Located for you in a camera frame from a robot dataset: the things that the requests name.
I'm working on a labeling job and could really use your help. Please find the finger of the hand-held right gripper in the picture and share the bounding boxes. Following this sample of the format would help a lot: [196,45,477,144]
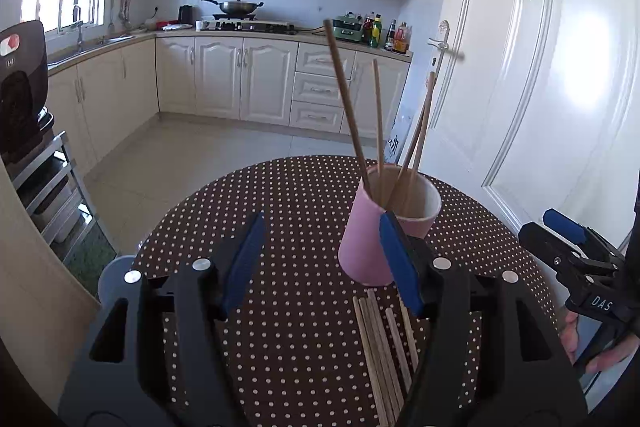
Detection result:
[542,208,628,265]
[518,222,626,304]

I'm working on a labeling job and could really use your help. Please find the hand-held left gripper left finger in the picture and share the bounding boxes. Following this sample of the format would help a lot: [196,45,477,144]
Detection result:
[57,212,268,427]

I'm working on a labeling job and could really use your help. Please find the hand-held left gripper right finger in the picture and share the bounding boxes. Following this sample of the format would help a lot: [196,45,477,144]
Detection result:
[379,211,588,427]

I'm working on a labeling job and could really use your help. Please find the pink cup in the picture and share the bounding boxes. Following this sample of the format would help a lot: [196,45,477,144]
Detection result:
[338,163,442,286]

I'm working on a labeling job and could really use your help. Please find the pile of wooden chopsticks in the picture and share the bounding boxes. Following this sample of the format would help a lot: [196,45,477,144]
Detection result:
[352,289,421,427]

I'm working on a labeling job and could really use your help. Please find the brown wooden chopstick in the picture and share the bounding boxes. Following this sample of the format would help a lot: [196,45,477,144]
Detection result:
[385,104,431,212]
[411,71,438,172]
[372,58,387,208]
[322,19,373,200]

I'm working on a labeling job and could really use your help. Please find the hanging kitchen utensils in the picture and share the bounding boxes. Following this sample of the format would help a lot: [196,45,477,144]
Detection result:
[107,0,133,30]

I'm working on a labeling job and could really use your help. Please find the person's right hand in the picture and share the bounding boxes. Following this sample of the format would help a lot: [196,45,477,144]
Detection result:
[557,309,640,375]

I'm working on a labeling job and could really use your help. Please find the brown polka dot tablecloth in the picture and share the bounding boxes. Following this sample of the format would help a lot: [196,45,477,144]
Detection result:
[131,155,561,427]

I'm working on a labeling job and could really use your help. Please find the white door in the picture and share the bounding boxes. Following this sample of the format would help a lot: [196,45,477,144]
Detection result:
[432,0,640,268]

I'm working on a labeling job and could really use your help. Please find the white printed bag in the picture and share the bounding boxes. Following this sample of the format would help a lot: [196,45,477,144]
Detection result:
[385,107,418,165]

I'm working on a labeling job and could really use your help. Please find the light blue stool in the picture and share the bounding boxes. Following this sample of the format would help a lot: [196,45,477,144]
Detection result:
[97,254,138,308]

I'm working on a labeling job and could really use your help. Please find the cream cabinet drawer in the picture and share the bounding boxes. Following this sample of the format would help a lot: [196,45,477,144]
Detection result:
[289,101,346,132]
[295,43,357,75]
[292,73,351,104]

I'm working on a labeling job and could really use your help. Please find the cream lower kitchen cabinets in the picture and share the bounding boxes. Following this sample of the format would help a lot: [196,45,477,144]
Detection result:
[45,34,413,178]

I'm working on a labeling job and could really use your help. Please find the orange oil bottle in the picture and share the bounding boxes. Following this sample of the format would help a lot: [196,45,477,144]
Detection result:
[394,22,412,54]

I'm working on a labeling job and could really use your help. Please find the metal shelf rack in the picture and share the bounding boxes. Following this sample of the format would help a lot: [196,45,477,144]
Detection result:
[7,129,101,258]

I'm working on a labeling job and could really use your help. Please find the beige kitchen countertop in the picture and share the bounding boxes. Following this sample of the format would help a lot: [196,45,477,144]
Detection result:
[45,29,415,72]

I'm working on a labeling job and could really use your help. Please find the gas stove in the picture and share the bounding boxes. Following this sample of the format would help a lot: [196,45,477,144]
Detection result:
[200,18,297,32]

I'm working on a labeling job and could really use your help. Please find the green electric cooker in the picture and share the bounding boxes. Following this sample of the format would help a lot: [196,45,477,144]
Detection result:
[331,12,367,42]

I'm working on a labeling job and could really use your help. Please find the metal wok with lid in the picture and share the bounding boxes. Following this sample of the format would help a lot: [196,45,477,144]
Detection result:
[200,0,264,16]

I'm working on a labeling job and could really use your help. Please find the steel kitchen sink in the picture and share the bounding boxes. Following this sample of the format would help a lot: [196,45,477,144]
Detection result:
[75,34,136,50]

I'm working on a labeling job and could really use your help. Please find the black kitchen appliance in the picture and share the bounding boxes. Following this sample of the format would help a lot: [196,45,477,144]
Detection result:
[0,20,55,158]

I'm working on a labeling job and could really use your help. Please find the metal faucet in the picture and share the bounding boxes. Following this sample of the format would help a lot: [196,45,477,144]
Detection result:
[71,5,86,52]

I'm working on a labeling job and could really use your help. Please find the metal door handle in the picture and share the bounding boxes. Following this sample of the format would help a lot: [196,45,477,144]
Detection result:
[427,20,466,82]

